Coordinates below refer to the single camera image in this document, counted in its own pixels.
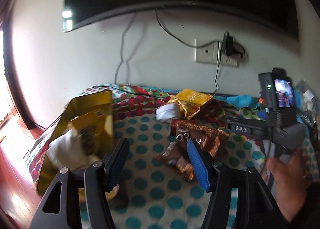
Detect brown 0.3MM snack bag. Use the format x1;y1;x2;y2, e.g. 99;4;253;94
170;119;229;159

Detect person's right hand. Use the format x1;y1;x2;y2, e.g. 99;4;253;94
266;154;306;222

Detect yellow 0.3MM snack bag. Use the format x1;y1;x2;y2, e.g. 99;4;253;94
167;89;214;120

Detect black television cable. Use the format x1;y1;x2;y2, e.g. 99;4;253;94
154;9;225;49

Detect white wall socket plate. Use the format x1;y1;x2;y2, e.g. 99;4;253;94
195;41;239;67

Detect white sock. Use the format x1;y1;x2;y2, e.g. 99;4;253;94
156;103;181;122

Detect black action camera with screen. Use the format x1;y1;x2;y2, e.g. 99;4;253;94
258;67;297;129

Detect colourful polka dot cloth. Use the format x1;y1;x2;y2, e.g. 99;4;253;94
23;83;316;229

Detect black power adapter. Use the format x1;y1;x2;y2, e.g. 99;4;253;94
222;31;246;58

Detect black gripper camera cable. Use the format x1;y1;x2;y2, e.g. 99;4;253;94
260;127;275;177

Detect clear plastic bag blue items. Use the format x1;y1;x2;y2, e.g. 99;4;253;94
294;79;319;129

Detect yellow white medicine box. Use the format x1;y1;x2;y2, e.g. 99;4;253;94
68;108;113;155

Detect grey white wall cable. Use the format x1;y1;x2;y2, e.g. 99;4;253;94
114;12;138;85

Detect gold rectangular tin box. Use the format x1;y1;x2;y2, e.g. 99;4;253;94
29;89;115;195

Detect brown patterned snack bag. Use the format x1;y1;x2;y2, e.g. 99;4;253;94
155;142;196;181

